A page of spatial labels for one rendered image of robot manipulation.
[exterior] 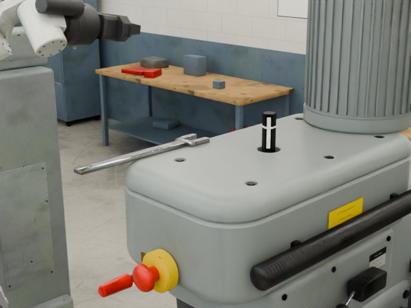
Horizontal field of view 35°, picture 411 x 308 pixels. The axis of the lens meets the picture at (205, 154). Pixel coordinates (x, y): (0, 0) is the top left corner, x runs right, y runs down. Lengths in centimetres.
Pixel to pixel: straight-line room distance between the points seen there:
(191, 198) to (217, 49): 623
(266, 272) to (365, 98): 41
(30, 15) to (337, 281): 74
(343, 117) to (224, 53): 589
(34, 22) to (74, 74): 709
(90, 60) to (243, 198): 769
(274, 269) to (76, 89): 765
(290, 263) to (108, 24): 72
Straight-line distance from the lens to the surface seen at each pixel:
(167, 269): 92
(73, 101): 843
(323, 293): 106
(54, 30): 130
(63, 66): 830
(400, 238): 125
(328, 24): 114
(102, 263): 489
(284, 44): 647
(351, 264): 110
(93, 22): 138
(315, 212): 96
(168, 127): 731
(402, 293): 130
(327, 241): 95
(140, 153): 101
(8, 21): 137
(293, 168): 96
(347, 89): 113
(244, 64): 683
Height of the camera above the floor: 220
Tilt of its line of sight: 18 degrees down
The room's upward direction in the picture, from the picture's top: straight up
